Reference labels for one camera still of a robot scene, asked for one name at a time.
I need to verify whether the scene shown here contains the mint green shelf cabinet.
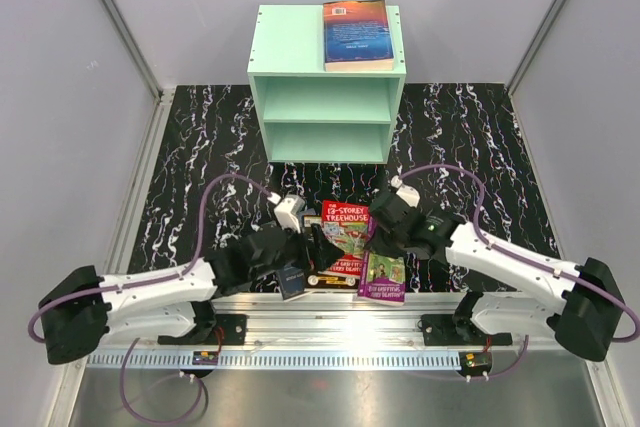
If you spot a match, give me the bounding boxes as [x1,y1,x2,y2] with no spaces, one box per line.
[247,5,406,164]

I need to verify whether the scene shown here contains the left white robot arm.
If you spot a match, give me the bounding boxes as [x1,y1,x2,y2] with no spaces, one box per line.
[38,226,344,365]

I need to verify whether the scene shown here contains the purple cable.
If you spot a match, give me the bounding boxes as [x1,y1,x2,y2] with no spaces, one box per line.
[399,164,640,381]
[27,174,281,423]

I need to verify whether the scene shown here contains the dark blue 1984 book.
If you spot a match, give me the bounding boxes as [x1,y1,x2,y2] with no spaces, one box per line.
[276,211,321,303]

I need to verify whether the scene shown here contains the left black mount plate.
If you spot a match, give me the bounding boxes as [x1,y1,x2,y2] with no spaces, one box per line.
[157,314,248,346]

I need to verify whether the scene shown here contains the right black mount plate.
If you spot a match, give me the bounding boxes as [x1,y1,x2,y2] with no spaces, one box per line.
[418,314,513,347]

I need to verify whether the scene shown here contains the left small circuit board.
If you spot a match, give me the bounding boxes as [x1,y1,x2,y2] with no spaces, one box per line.
[192,351,219,366]

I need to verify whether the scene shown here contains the blue orange sunset book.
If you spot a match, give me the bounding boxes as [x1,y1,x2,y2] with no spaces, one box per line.
[323,0,394,72]

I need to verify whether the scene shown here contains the right small circuit board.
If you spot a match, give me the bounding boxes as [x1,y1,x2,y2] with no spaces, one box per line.
[461,351,493,371]

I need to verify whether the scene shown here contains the black marble table mat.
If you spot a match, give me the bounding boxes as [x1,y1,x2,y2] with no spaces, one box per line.
[128,83,558,273]

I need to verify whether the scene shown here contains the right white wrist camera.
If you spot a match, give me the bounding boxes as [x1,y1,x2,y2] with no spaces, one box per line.
[390,176,420,207]

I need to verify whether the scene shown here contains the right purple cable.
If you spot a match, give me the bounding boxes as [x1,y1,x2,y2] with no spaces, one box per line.
[399,164,640,381]

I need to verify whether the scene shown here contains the small circuit board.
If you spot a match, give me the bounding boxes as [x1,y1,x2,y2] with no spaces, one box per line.
[192,351,219,366]
[461,351,493,371]

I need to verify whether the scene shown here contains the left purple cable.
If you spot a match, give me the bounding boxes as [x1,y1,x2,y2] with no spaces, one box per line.
[27,174,281,423]

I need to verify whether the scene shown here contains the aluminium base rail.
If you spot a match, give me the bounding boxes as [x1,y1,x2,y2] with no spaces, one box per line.
[98,292,560,348]

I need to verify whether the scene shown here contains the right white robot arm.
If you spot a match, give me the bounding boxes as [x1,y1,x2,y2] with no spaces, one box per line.
[367,191,624,362]

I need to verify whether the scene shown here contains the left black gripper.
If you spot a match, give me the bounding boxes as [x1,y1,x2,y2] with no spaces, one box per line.
[251,218,344,281]

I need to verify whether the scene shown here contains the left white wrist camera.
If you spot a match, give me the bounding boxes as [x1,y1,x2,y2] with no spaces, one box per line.
[274,195,305,233]

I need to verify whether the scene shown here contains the white slotted cable duct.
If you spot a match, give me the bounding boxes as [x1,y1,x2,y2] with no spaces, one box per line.
[87,349,461,371]

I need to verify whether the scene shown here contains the black back-cover book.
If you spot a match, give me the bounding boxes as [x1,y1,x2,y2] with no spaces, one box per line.
[302,215,359,292]

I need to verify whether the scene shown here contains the red 13-storey treehouse book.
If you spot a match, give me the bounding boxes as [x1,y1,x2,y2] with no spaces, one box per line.
[321,200,369,279]

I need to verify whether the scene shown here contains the black mount plate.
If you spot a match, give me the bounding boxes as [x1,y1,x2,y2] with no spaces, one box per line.
[418,314,513,347]
[157,314,248,346]

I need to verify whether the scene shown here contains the purple 117-storey treehouse book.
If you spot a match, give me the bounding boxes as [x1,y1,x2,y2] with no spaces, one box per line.
[356,252,406,306]

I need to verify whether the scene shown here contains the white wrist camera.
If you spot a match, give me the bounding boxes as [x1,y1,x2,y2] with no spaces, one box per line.
[274,195,305,233]
[390,176,420,207]

